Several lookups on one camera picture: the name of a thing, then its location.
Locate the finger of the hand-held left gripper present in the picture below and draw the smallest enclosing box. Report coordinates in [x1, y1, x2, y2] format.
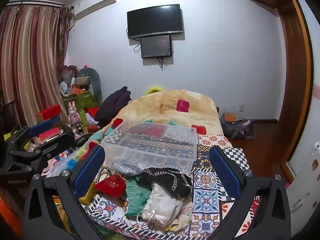
[9, 124, 76, 161]
[4, 119, 54, 146]

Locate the yellow fuzzy toy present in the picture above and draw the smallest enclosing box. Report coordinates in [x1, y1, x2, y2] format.
[146, 85, 163, 95]

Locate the wooden door frame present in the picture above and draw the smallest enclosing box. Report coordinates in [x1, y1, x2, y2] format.
[276, 0, 315, 182]

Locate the striped red curtain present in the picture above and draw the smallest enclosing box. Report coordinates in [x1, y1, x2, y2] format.
[0, 4, 72, 130]

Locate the red box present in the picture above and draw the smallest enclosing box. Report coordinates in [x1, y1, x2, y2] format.
[36, 104, 62, 122]

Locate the grey backpack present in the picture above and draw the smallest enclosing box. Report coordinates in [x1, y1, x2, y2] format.
[219, 111, 255, 141]

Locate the silver glitter pouch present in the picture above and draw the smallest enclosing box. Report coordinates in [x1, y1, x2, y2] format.
[110, 161, 142, 177]

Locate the white air conditioner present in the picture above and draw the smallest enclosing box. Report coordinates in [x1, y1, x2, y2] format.
[71, 0, 117, 21]

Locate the green bottle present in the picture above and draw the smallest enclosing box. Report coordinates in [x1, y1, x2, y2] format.
[79, 108, 88, 128]

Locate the wall-mounted black television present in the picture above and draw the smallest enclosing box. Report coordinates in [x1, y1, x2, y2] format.
[127, 4, 182, 40]

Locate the patterned tile-print blanket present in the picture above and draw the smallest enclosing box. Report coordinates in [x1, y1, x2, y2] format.
[42, 119, 262, 240]

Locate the yellow quilt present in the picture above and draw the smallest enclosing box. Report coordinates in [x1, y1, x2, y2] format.
[116, 89, 223, 137]

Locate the pink rabbit toy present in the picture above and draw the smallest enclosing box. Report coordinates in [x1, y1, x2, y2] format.
[68, 101, 80, 126]

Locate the white wardrobe door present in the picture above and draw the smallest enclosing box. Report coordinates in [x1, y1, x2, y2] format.
[284, 0, 320, 233]

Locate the dark clothing pile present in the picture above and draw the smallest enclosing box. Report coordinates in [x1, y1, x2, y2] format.
[94, 86, 132, 128]

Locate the clear plastic storage box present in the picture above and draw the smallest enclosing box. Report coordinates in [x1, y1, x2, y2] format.
[100, 119, 198, 176]

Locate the green box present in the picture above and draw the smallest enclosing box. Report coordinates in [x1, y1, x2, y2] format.
[62, 90, 101, 114]

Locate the green cloth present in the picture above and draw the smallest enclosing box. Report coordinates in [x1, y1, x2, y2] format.
[124, 177, 153, 218]

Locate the small black monitor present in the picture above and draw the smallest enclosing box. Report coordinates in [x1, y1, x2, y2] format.
[140, 35, 173, 59]

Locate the grey-green plush toy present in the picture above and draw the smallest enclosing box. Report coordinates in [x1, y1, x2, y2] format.
[76, 66, 103, 103]

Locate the curtain rod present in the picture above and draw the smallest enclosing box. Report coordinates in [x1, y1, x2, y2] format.
[6, 1, 63, 8]

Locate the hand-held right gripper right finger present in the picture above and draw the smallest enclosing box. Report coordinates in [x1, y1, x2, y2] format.
[209, 145, 292, 240]

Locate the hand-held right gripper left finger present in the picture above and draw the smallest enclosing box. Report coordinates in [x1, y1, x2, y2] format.
[22, 145, 107, 240]

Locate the black pouch with chain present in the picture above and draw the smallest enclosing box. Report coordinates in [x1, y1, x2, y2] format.
[137, 167, 193, 201]

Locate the red drawstring pouch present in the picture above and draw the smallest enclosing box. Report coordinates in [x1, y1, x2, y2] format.
[94, 174, 127, 197]

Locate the bead necklace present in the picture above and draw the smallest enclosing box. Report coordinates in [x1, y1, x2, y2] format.
[96, 166, 113, 183]

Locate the white drawstring pouch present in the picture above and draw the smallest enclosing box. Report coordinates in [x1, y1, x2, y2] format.
[136, 182, 185, 228]

